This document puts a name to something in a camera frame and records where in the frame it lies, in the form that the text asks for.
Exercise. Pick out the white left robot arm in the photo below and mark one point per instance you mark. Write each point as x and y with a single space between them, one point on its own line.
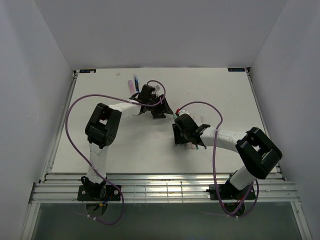
102 127

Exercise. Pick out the blue ink pen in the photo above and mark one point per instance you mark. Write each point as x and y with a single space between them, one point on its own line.
136 83

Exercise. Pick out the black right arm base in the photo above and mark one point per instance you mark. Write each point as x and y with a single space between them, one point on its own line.
228 192

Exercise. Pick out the aluminium frame rail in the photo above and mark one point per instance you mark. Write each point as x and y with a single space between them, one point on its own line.
158 188

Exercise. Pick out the pink highlighter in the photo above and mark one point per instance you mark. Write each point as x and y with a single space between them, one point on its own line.
131 87

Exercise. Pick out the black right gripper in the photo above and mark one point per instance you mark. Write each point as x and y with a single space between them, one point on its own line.
177 138

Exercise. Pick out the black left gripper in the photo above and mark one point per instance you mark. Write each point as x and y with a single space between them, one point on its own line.
163 108

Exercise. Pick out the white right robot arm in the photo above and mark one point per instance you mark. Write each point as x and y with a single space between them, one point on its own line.
256 150

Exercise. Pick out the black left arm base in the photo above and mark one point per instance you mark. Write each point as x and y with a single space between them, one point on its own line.
105 193

